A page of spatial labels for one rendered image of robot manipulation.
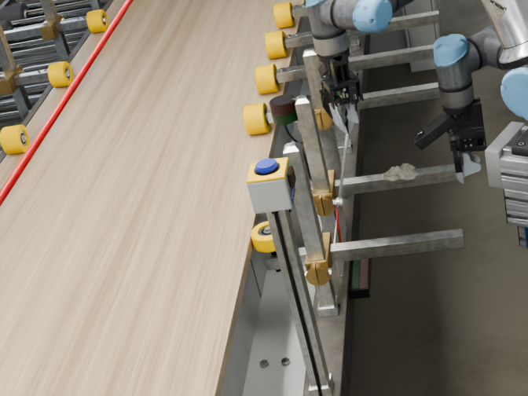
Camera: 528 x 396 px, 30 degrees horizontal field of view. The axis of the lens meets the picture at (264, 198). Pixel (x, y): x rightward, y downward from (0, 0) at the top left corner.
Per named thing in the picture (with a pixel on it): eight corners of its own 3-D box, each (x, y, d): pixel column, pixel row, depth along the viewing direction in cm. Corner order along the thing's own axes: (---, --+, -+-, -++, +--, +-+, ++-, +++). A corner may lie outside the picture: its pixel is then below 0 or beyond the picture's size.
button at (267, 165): (280, 164, 175) (277, 155, 174) (277, 175, 172) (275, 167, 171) (258, 167, 176) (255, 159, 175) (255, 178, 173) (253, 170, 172)
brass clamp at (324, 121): (338, 105, 260) (335, 88, 257) (335, 129, 248) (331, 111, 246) (315, 108, 261) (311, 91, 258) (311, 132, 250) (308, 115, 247)
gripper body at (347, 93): (333, 112, 218) (323, 63, 212) (322, 99, 225) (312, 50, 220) (365, 103, 219) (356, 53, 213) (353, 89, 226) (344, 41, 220)
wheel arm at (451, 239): (463, 242, 214) (461, 225, 212) (465, 251, 212) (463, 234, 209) (269, 265, 223) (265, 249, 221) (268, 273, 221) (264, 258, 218)
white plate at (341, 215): (347, 224, 250) (340, 191, 245) (342, 285, 228) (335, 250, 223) (346, 224, 250) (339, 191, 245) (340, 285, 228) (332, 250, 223)
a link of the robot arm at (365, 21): (401, -17, 204) (359, -20, 211) (368, 4, 198) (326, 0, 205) (406, 19, 208) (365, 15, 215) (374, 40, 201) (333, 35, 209)
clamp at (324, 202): (338, 186, 244) (335, 168, 241) (335, 215, 232) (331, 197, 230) (316, 188, 245) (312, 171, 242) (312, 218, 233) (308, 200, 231)
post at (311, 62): (350, 208, 267) (317, 45, 244) (350, 215, 264) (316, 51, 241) (337, 210, 268) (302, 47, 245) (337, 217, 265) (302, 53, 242)
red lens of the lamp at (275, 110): (297, 101, 226) (295, 93, 225) (295, 112, 221) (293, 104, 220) (272, 104, 227) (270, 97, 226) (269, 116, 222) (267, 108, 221)
